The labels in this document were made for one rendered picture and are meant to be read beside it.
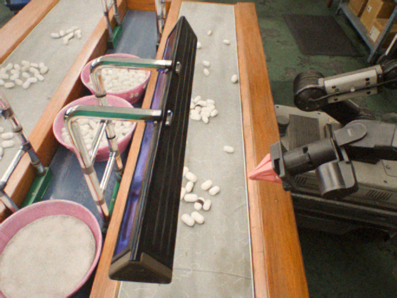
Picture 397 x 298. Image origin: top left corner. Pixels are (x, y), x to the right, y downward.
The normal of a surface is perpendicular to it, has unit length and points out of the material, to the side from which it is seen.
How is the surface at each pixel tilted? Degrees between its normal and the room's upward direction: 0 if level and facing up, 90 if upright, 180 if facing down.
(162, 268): 58
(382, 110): 0
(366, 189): 90
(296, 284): 0
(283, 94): 0
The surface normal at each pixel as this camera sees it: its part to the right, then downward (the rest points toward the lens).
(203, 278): 0.05, -0.66
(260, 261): -0.67, -0.52
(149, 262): 0.87, -0.29
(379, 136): -0.62, -0.36
